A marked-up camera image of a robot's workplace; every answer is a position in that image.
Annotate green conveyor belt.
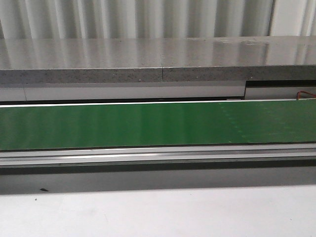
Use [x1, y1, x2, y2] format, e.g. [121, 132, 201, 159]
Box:
[0, 100, 316, 151]

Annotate grey stone counter ledge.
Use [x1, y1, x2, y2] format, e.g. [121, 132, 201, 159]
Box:
[0, 36, 316, 84]

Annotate aluminium conveyor frame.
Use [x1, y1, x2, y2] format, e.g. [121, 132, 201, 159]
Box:
[0, 101, 316, 174]

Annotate red orange wire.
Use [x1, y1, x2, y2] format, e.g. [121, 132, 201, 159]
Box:
[296, 90, 316, 101]

